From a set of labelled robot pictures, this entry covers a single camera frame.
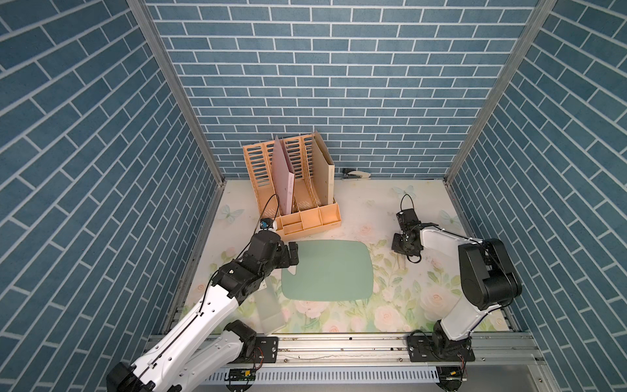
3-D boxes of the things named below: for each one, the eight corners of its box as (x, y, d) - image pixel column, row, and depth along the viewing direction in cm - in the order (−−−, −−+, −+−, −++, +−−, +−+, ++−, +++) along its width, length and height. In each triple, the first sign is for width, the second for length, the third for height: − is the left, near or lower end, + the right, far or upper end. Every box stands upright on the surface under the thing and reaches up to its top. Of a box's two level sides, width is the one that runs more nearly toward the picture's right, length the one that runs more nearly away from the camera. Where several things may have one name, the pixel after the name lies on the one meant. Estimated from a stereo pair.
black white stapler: (342, 178, 125) (343, 172, 122) (342, 174, 127) (342, 168, 124) (369, 178, 125) (370, 172, 122) (368, 174, 127) (369, 168, 124)
